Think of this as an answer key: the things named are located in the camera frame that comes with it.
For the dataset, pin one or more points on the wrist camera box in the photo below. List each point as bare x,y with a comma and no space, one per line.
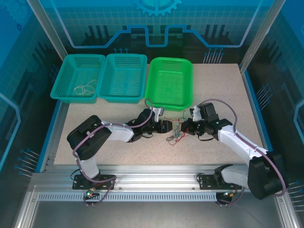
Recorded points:
196,114
158,111

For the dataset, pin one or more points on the green perforated plastic basket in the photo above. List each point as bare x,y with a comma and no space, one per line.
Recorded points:
168,83

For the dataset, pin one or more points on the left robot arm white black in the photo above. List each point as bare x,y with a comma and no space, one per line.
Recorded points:
118,133

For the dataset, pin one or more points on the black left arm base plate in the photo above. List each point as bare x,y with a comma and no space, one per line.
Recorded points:
107,180

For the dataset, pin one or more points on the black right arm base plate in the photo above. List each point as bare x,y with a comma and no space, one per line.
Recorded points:
206,183

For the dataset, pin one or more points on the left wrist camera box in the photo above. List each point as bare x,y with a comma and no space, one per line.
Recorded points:
158,111

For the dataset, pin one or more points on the aluminium frame post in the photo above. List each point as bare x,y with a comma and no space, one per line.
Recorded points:
259,35
47,23

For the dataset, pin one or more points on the teal perforated plastic basket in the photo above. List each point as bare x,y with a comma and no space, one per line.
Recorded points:
59,88
123,71

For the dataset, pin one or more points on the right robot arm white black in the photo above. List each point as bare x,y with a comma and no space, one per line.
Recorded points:
237,140

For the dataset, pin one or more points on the connector with green light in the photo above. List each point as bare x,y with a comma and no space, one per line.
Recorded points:
89,194
229,194

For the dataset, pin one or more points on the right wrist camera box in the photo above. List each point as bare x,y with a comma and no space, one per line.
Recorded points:
196,114

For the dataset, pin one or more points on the aluminium base frame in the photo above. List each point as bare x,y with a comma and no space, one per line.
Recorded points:
154,173

